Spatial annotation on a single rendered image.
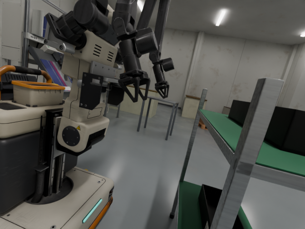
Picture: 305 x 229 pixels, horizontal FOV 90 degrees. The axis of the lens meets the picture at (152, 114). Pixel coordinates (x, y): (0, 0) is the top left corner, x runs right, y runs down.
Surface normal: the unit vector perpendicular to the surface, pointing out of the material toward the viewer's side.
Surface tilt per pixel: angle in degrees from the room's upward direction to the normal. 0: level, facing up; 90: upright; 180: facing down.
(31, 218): 0
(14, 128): 90
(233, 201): 90
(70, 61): 90
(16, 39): 90
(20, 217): 0
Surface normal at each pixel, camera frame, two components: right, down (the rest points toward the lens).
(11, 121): 0.95, 0.23
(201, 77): -0.20, 0.15
